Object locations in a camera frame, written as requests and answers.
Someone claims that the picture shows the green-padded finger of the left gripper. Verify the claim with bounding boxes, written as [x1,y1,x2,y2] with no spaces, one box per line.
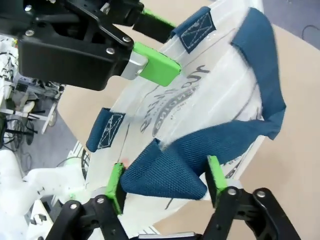
[99,24,181,88]
[99,0,177,44]

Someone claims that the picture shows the white table leg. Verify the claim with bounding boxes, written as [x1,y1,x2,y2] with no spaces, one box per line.
[41,98,60,135]

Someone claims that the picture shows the right gripper green-padded right finger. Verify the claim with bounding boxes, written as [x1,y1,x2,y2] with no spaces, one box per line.
[202,154,301,240]

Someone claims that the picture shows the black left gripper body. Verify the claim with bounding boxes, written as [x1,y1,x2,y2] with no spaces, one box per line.
[17,0,131,91]

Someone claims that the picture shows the clear shopping bag blue handles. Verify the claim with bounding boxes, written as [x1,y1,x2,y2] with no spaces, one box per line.
[79,0,287,240]

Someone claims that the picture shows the right gripper green-padded left finger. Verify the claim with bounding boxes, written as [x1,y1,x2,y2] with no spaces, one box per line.
[53,161,126,240]

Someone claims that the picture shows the black office chair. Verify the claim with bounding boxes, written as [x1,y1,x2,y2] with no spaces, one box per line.
[0,109,38,147]

